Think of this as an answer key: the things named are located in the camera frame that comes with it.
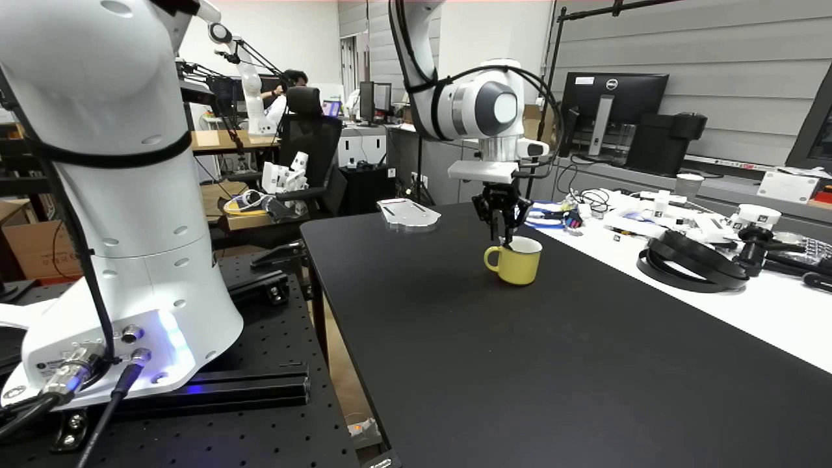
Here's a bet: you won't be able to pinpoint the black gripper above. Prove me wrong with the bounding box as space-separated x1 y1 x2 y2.
469 180 532 247

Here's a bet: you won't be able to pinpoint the yellow mug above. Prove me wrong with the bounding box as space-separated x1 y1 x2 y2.
480 234 546 288

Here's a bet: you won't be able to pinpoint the black computer monitor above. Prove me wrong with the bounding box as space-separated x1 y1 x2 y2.
558 70 671 167

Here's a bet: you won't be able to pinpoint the black box beside monitor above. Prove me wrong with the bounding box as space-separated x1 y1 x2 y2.
625 111 709 177

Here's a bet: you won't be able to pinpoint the black office chair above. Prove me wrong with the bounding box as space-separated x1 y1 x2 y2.
273 82 351 221

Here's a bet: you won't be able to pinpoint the white plastic bag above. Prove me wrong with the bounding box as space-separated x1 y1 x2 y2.
260 150 312 195

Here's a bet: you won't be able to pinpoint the black perforated breadboard base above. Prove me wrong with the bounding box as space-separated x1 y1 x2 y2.
0 256 360 468

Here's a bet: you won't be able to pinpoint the brown cardboard box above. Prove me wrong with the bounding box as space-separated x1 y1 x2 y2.
0 197 85 285

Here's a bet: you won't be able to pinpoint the black metal frame pole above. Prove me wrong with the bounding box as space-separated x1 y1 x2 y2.
536 0 681 150

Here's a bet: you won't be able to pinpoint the black coiled cable bundle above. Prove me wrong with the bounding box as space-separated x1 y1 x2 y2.
633 228 753 297

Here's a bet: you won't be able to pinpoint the black table clamp bracket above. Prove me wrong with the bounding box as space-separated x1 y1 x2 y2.
229 265 293 312

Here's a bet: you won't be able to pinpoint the black gadgets with cables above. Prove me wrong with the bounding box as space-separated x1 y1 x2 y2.
733 217 832 294

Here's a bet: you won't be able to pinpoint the black aluminium rail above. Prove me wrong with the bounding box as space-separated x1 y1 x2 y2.
176 372 312 410

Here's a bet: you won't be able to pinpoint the black base power cables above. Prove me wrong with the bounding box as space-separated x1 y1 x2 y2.
0 346 151 468

